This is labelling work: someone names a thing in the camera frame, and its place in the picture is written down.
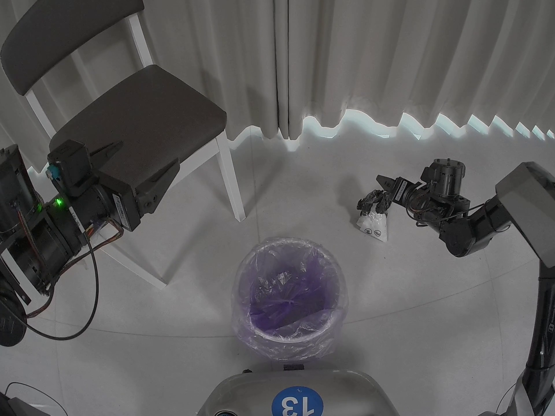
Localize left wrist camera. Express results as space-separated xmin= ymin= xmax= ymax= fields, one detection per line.
xmin=47 ymin=140 xmax=94 ymax=196

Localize purple plastic bag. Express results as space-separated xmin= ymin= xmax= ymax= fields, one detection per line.
xmin=232 ymin=236 xmax=349 ymax=361

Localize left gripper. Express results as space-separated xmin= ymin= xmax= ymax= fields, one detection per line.
xmin=65 ymin=141 xmax=180 ymax=238

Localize white trash bin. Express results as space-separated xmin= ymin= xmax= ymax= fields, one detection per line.
xmin=236 ymin=239 xmax=347 ymax=346

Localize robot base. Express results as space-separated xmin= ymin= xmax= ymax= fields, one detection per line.
xmin=197 ymin=362 xmax=399 ymax=416

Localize black cable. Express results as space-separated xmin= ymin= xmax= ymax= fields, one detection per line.
xmin=24 ymin=232 xmax=99 ymax=341
xmin=4 ymin=382 xmax=66 ymax=416
xmin=496 ymin=384 xmax=521 ymax=416

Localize white chair with dark seat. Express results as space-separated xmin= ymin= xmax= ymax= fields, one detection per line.
xmin=0 ymin=0 xmax=246 ymax=289

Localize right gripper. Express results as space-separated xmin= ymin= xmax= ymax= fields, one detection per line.
xmin=376 ymin=174 xmax=424 ymax=209

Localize clear printed wrapper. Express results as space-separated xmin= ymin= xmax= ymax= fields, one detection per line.
xmin=356 ymin=213 xmax=389 ymax=243

